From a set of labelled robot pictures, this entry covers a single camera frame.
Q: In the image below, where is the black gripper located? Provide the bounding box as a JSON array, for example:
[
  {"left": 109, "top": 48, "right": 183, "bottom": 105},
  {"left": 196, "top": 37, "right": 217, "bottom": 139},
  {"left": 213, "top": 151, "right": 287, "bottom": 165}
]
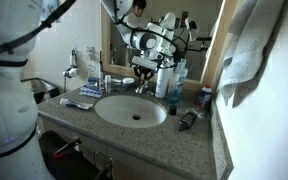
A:
[{"left": 133, "top": 65, "right": 156, "bottom": 85}]

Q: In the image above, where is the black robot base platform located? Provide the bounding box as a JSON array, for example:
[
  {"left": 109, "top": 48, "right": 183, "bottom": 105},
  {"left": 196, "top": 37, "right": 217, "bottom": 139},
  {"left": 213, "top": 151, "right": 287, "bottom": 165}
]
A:
[{"left": 38, "top": 129, "right": 100, "bottom": 180}]

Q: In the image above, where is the white Berkeley EECS bottle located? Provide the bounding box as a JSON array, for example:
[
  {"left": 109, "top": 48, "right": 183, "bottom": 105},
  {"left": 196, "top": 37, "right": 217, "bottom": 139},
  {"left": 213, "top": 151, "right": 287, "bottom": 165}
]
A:
[{"left": 154, "top": 65, "right": 172, "bottom": 100}]

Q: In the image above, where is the clear jar white lid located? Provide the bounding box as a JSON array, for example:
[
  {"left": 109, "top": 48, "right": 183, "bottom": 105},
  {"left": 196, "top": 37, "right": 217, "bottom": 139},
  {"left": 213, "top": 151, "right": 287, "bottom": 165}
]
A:
[{"left": 111, "top": 76, "right": 135, "bottom": 94}]

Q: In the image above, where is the teal mouthwash bottle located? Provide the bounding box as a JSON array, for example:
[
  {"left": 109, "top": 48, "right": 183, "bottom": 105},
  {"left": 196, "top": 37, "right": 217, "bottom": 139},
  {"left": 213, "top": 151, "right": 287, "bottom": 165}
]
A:
[{"left": 166, "top": 59, "right": 189, "bottom": 104}]

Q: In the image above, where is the small white bottle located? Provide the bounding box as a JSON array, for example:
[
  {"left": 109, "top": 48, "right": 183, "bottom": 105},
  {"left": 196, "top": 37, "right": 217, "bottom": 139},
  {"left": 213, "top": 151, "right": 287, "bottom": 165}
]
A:
[{"left": 104, "top": 74, "right": 113, "bottom": 94}]

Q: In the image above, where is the white oval sink basin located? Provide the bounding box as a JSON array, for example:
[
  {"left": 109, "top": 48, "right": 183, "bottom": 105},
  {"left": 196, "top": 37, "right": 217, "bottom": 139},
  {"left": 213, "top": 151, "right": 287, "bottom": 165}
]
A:
[{"left": 94, "top": 94, "right": 168, "bottom": 129}]

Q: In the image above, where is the small black cap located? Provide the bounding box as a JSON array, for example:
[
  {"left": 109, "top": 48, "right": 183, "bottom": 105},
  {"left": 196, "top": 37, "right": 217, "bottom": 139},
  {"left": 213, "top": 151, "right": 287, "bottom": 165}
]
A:
[{"left": 168, "top": 104, "right": 178, "bottom": 117}]

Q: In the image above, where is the blue patterned box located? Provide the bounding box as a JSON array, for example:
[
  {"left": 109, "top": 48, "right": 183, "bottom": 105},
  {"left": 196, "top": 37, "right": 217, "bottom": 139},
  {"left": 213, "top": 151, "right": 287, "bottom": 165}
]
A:
[{"left": 78, "top": 85, "right": 104, "bottom": 99}]

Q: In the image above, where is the black bottle lying flat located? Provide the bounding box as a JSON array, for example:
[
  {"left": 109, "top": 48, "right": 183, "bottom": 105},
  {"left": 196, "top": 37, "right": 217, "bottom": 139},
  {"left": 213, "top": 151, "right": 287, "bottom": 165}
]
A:
[{"left": 178, "top": 111, "right": 199, "bottom": 133}]

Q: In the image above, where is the red capped shaving can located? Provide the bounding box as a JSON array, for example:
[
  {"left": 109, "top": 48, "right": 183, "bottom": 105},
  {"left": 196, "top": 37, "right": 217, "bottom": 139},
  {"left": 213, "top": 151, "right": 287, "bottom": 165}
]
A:
[{"left": 196, "top": 83, "right": 213, "bottom": 110}]

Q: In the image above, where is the white toothpaste tube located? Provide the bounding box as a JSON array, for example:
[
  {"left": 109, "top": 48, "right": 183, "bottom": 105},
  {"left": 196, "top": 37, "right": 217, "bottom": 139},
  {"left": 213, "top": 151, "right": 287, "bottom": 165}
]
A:
[{"left": 59, "top": 97, "right": 94, "bottom": 111}]

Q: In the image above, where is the beige vanity cabinet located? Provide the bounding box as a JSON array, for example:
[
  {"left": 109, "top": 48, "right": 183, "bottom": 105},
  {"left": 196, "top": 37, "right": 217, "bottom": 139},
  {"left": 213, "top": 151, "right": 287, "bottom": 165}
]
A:
[{"left": 38, "top": 114, "right": 188, "bottom": 180}]

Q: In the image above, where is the grey hanging towel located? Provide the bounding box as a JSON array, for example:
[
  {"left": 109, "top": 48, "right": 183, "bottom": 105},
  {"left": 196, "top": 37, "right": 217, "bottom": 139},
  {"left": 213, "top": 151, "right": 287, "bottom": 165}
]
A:
[{"left": 217, "top": 0, "right": 287, "bottom": 108}]

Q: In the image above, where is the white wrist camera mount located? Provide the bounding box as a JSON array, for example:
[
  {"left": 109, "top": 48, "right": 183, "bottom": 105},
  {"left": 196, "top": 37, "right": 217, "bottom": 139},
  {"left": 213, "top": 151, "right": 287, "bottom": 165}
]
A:
[{"left": 131, "top": 55, "right": 159, "bottom": 70}]

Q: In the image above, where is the wall mounted hair dryer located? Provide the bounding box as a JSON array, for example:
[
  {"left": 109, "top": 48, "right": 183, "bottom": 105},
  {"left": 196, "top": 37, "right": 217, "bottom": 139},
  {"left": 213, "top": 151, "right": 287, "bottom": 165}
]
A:
[{"left": 62, "top": 48, "right": 81, "bottom": 94}]

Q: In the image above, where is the wood framed wall mirror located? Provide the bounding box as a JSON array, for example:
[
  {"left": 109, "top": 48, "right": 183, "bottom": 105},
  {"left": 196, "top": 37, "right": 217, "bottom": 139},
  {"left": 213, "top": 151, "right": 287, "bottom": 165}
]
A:
[{"left": 100, "top": 0, "right": 239, "bottom": 94}]

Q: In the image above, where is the metal cabinet handle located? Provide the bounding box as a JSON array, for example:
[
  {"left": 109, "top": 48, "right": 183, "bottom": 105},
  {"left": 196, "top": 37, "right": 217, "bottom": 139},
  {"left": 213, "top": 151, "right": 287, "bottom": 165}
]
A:
[{"left": 92, "top": 149, "right": 116, "bottom": 174}]

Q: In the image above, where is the red handled black clamp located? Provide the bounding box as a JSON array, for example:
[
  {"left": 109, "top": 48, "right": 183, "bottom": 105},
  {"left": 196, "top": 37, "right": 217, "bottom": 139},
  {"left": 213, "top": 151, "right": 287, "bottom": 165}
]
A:
[{"left": 53, "top": 137, "right": 83, "bottom": 160}]

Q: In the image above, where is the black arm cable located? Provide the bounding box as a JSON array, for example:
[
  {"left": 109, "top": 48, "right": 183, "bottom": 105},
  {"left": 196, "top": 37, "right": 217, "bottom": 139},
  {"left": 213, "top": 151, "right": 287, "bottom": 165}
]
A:
[{"left": 0, "top": 0, "right": 178, "bottom": 66}]

